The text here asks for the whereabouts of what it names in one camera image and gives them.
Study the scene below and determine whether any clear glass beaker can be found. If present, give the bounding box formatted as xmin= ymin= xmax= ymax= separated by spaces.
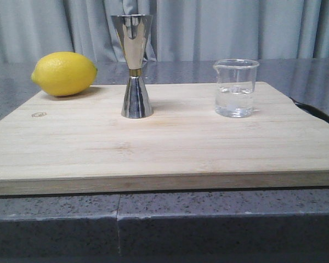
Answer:
xmin=213 ymin=59 xmax=259 ymax=118

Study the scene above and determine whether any yellow lemon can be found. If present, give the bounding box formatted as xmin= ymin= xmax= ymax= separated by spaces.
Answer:
xmin=31 ymin=52 xmax=98 ymax=96

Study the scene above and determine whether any grey curtain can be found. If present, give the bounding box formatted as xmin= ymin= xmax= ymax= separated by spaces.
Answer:
xmin=0 ymin=1 xmax=329 ymax=63

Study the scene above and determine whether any wooden cutting board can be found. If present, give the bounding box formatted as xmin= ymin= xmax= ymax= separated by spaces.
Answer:
xmin=0 ymin=82 xmax=329 ymax=196

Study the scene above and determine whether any steel double jigger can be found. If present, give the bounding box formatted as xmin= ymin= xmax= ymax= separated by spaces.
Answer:
xmin=111 ymin=14 xmax=153 ymax=119

